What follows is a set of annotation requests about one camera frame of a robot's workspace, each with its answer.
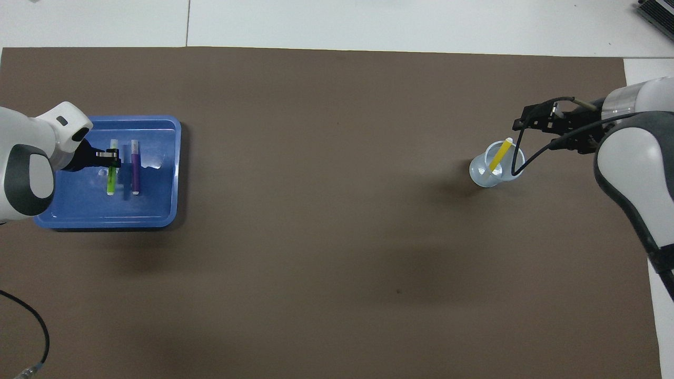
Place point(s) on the grey ribbed device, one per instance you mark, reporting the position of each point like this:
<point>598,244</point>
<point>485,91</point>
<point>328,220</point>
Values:
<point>658,16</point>

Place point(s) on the translucent plastic cup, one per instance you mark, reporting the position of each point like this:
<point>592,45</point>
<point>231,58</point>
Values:
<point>482,176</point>

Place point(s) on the yellow marker pen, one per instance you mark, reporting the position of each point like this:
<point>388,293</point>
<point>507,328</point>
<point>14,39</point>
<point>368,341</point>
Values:
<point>499,155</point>

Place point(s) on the purple marker pen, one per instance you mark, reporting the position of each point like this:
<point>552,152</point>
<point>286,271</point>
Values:
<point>136,173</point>

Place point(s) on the green marker pen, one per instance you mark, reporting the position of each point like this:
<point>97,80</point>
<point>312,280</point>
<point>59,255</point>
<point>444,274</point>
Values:
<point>111,181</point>

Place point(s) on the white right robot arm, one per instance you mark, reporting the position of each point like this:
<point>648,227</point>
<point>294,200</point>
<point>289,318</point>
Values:
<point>632,158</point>

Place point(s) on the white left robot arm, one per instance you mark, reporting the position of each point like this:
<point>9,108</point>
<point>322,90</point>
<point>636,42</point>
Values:
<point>26,131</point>

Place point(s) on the blue plastic tray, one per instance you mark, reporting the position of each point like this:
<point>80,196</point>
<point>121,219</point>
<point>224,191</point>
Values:
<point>155,205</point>

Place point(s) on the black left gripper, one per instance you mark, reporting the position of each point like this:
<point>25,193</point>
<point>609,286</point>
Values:
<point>84,158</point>

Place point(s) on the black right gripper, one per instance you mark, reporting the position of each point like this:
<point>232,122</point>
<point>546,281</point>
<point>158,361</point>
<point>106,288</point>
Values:
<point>582,121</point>

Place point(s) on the brown table mat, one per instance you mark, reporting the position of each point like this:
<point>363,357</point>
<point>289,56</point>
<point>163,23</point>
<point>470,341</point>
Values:
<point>337,263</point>

